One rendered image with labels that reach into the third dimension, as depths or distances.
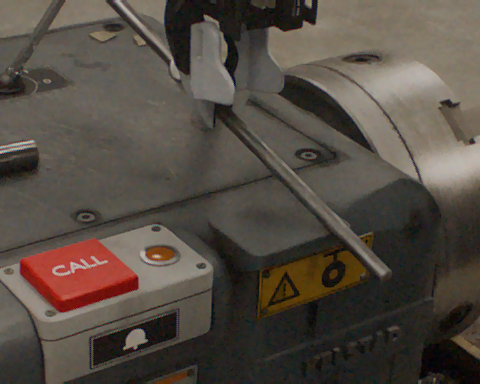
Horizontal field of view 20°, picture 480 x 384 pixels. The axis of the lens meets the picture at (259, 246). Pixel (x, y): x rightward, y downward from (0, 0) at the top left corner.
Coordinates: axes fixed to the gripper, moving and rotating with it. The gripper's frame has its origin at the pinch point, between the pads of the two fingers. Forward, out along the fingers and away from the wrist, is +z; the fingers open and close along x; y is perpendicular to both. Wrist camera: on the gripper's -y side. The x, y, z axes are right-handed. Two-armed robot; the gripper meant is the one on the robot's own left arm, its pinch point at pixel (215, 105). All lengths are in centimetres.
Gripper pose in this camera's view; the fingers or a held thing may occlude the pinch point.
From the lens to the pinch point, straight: 105.4
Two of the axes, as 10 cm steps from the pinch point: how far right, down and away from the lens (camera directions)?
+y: 5.8, 4.5, -6.8
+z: -0.6, 8.6, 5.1
